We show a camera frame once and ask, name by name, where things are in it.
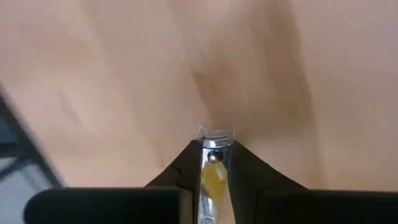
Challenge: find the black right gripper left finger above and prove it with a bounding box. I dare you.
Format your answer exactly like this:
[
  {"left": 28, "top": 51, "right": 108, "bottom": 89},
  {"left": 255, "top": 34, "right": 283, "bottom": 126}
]
[{"left": 24, "top": 139, "right": 203, "bottom": 224}]

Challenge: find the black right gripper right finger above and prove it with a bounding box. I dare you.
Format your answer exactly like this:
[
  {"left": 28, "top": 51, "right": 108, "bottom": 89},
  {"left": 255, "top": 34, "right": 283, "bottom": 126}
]
[{"left": 226, "top": 139, "right": 398, "bottom": 224}]

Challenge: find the silver nail clipper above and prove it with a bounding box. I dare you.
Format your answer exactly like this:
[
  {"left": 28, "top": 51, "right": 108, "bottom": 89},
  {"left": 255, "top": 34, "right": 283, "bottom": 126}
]
[{"left": 195, "top": 124, "right": 236, "bottom": 224}]

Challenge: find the black aluminium table frame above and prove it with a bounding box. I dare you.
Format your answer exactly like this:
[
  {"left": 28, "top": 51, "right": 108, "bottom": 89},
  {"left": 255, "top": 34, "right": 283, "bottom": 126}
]
[{"left": 0, "top": 82, "right": 66, "bottom": 189}]

